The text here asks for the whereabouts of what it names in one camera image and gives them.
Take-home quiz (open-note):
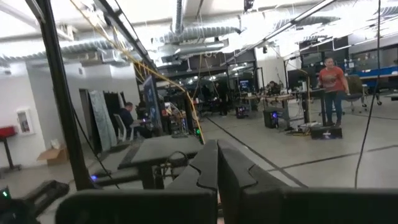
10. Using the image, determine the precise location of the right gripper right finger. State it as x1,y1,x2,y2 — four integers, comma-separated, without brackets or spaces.
217,139,290,224

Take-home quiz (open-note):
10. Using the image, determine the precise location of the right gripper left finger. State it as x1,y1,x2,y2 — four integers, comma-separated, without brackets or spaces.
164,139,219,192

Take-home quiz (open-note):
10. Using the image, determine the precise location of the black desk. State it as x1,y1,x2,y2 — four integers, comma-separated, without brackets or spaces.
117,134,205,190

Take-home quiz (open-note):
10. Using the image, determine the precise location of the black floor computer tower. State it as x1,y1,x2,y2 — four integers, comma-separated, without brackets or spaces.
262,107,281,129

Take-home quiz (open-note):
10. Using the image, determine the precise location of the person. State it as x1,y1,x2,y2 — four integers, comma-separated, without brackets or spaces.
215,81,229,117
266,80,282,96
119,101,153,139
316,57,351,128

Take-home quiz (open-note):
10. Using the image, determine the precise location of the blue display screen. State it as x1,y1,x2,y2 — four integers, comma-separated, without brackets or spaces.
142,74,163,130

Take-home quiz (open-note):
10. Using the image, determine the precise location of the wooden work desk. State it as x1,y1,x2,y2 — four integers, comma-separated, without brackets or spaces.
239,88,327,127

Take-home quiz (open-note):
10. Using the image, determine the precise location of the white chair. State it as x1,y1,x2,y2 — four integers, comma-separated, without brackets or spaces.
113,113,135,143

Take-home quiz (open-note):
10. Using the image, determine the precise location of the black floor box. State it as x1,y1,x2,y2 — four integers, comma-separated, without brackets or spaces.
310,125,343,140

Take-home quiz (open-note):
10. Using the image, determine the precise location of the grey patterned panel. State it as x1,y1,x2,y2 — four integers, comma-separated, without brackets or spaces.
88,90,118,152

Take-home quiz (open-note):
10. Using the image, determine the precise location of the cardboard box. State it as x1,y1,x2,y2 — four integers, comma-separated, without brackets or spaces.
36,146,70,166

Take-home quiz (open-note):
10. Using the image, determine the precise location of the black office chair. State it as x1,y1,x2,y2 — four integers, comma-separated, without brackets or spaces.
344,74,369,113

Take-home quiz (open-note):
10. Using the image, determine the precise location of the blue table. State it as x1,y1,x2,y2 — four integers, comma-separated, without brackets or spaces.
354,65,398,88

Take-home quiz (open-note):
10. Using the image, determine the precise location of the red box on stand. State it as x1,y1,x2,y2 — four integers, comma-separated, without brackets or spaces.
0,125,22,175

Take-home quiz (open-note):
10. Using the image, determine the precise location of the yellow cable with black plug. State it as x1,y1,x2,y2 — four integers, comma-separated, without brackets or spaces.
68,0,206,144

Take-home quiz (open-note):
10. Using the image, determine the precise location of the silver ventilation duct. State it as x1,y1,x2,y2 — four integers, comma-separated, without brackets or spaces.
152,25,243,45
0,39,119,63

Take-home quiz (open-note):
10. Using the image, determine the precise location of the black hanging cable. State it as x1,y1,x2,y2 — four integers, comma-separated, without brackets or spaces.
353,0,382,189

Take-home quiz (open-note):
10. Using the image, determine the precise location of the black aluminium rig frame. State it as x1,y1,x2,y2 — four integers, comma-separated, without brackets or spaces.
24,0,159,191

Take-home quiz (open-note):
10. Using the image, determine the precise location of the white wall cabinet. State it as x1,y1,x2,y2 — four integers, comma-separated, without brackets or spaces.
15,107,35,136

